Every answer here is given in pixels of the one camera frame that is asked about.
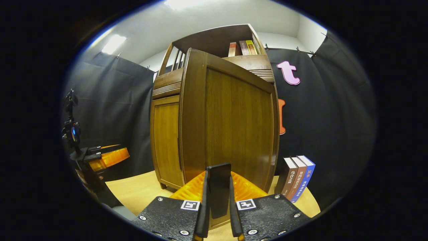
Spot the wooden double-door shoe cabinet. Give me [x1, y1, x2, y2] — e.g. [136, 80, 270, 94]
[149, 23, 281, 231]

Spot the blue standing book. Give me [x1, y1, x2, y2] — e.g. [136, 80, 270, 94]
[290, 155, 316, 204]

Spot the reddish brown standing book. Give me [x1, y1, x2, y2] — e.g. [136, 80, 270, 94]
[286, 156, 307, 201]

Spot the black door handle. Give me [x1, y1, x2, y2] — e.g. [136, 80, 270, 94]
[207, 163, 232, 220]

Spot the wooden shoe cabinet door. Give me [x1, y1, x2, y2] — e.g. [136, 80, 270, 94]
[179, 48, 280, 231]
[150, 95, 184, 189]

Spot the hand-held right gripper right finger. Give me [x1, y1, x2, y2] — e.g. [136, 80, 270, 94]
[229, 171, 313, 241]

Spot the large ceiling light panel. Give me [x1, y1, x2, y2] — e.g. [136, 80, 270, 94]
[164, 0, 214, 10]

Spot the dark brown standing book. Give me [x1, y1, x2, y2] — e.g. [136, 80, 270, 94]
[275, 157, 299, 196]

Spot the black backdrop cloth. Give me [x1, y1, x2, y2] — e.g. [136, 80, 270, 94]
[64, 32, 378, 210]

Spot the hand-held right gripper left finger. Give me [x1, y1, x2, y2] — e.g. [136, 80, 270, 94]
[132, 169, 211, 241]

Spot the wooden cabinet drawer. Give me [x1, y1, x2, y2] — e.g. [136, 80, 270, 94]
[152, 54, 275, 100]

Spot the small ceiling light panel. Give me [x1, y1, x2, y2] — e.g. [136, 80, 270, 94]
[101, 34, 127, 55]

